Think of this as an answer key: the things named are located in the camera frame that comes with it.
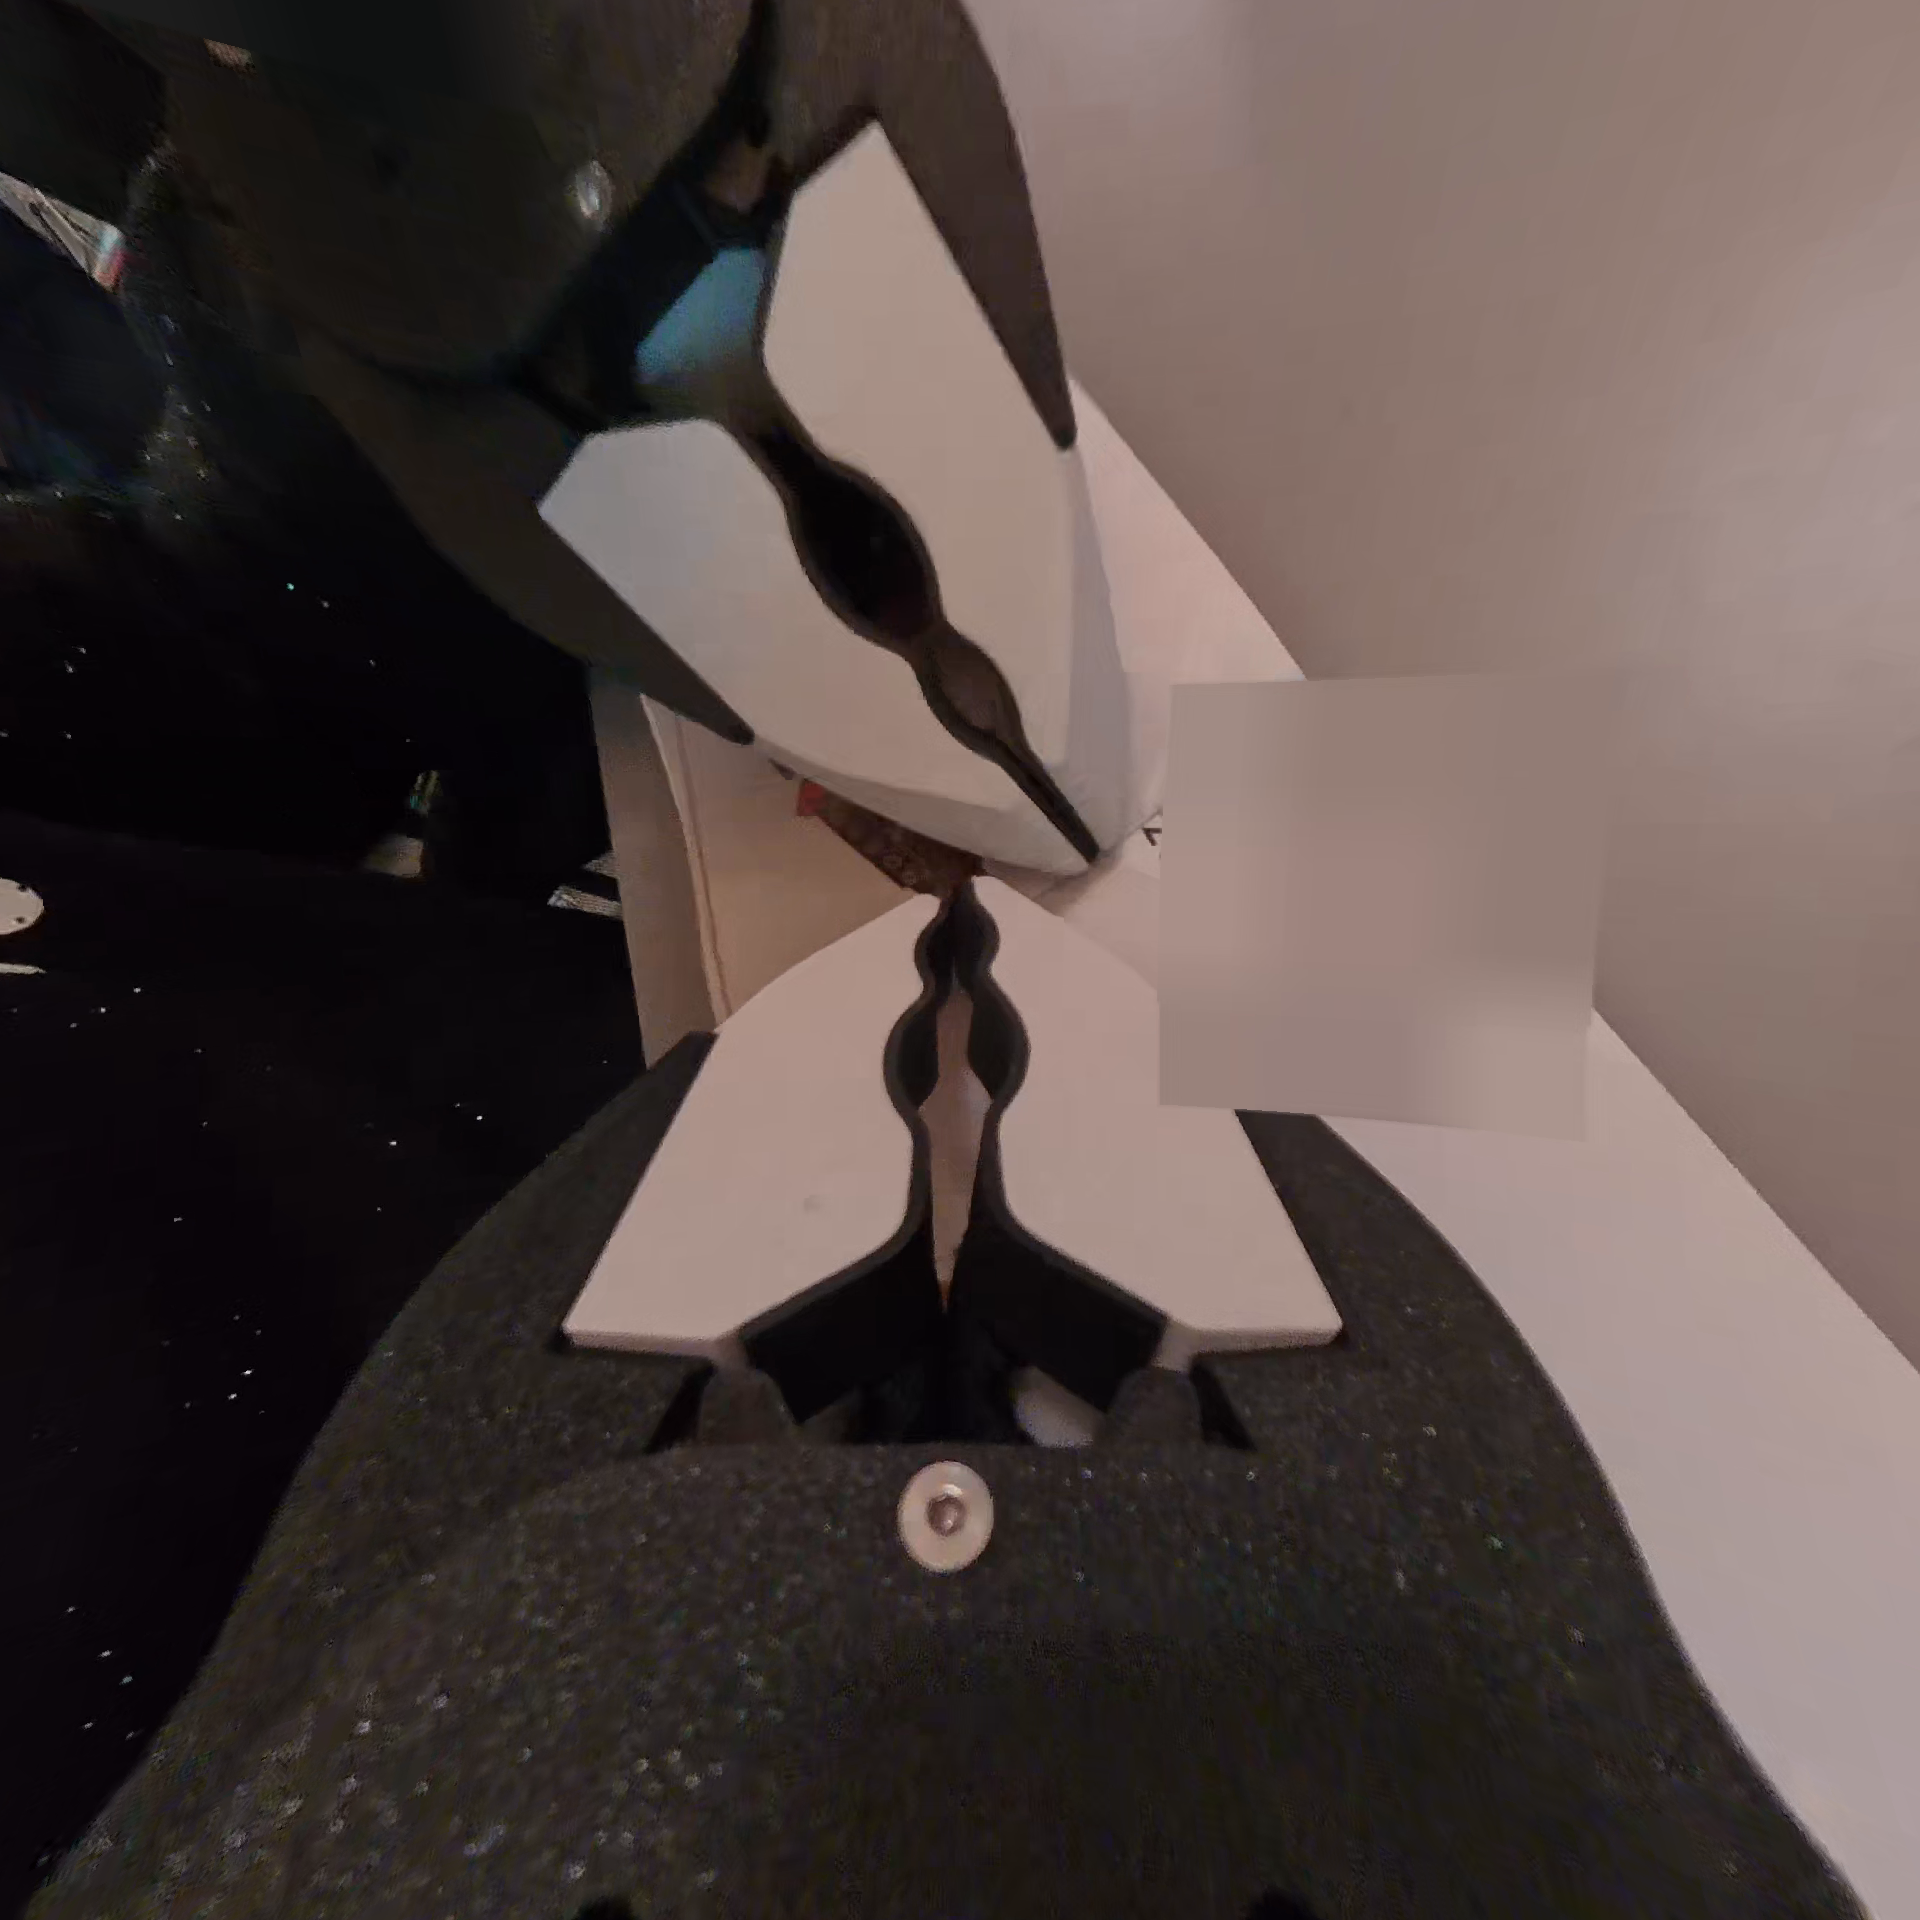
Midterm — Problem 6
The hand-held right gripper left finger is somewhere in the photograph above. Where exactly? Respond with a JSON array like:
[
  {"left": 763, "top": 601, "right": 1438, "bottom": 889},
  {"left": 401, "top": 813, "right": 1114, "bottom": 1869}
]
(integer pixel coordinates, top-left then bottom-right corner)
[{"left": 560, "top": 894, "right": 963, "bottom": 1368}]

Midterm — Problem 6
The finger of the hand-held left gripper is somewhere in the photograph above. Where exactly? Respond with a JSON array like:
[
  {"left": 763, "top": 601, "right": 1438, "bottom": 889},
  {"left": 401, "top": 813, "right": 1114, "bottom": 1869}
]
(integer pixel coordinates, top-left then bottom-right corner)
[
  {"left": 759, "top": 119, "right": 1154, "bottom": 868},
  {"left": 538, "top": 416, "right": 1101, "bottom": 874}
]

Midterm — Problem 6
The white lego instruction booklet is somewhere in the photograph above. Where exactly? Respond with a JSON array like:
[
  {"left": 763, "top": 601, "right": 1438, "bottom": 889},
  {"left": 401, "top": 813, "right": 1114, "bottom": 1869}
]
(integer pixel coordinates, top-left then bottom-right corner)
[{"left": 592, "top": 375, "right": 1920, "bottom": 1920}]

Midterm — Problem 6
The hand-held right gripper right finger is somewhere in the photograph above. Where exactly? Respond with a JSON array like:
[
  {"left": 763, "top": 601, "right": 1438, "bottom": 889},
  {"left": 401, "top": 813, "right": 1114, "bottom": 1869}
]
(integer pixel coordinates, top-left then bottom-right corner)
[{"left": 954, "top": 894, "right": 1346, "bottom": 1374}]

